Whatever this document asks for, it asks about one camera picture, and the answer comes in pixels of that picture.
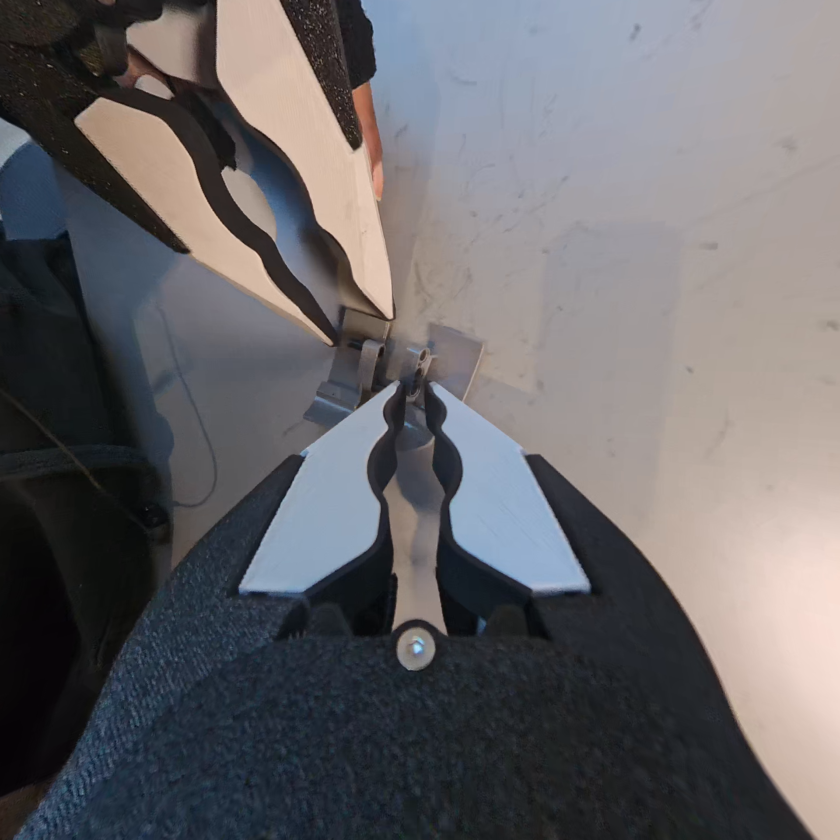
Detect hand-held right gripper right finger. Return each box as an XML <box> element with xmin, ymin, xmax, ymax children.
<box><xmin>423</xmin><ymin>384</ymin><xmax>592</xmax><ymax>597</ymax></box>

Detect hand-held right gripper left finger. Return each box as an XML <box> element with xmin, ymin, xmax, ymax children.
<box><xmin>238</xmin><ymin>382</ymin><xmax>408</xmax><ymax>597</ymax></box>

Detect grey fabric seat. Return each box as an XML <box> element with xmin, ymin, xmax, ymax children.
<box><xmin>0</xmin><ymin>118</ymin><xmax>70</xmax><ymax>240</ymax></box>

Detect grey desk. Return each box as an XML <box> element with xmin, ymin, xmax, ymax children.
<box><xmin>66</xmin><ymin>0</ymin><xmax>840</xmax><ymax>840</ymax></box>

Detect person's left hand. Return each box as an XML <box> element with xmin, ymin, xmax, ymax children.
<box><xmin>353</xmin><ymin>80</ymin><xmax>386</xmax><ymax>202</ymax></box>

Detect person's black hoodie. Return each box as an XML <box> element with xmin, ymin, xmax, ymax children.
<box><xmin>0</xmin><ymin>230</ymin><xmax>175</xmax><ymax>795</ymax></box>

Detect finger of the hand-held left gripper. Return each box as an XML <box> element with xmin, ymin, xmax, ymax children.
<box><xmin>74</xmin><ymin>97</ymin><xmax>340</xmax><ymax>347</ymax></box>
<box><xmin>215</xmin><ymin>0</ymin><xmax>396</xmax><ymax>322</ymax></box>

